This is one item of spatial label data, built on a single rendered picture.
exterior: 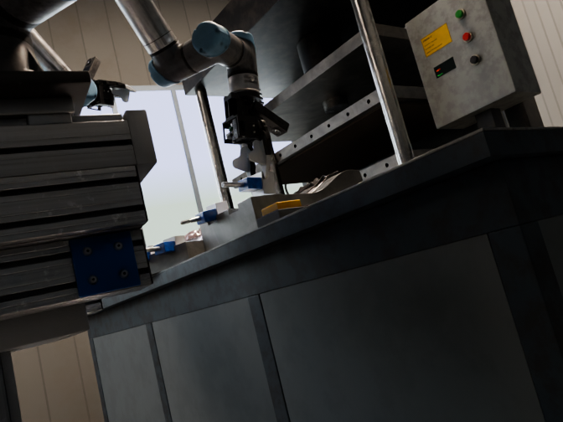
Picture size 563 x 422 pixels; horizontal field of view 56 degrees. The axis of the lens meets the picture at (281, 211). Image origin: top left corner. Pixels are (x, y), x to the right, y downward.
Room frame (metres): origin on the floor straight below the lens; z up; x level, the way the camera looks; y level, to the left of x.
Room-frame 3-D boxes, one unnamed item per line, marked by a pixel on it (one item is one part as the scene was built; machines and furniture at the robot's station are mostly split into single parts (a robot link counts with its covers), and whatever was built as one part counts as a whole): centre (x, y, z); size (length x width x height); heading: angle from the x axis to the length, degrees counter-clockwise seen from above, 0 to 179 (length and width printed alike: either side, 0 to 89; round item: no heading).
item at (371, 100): (2.49, -0.42, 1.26); 1.10 x 0.74 x 0.05; 38
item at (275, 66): (2.45, -0.38, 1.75); 1.30 x 0.84 x 0.61; 38
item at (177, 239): (1.41, 0.34, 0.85); 0.13 x 0.05 x 0.05; 145
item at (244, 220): (1.44, -0.06, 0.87); 0.50 x 0.26 x 0.14; 128
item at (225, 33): (1.15, 0.06, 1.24); 0.11 x 0.11 x 0.08; 65
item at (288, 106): (2.49, -0.43, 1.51); 1.10 x 0.70 x 0.05; 38
